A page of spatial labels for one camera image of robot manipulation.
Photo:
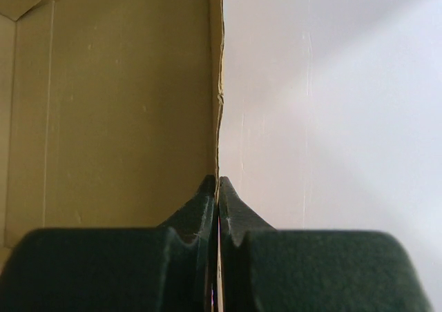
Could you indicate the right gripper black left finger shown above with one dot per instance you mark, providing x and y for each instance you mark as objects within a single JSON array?
[{"x": 164, "y": 268}]

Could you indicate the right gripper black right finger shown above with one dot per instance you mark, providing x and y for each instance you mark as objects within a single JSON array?
[{"x": 266, "y": 269}]

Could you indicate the brown cardboard box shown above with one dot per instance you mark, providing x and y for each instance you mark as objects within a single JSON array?
[{"x": 109, "y": 110}]

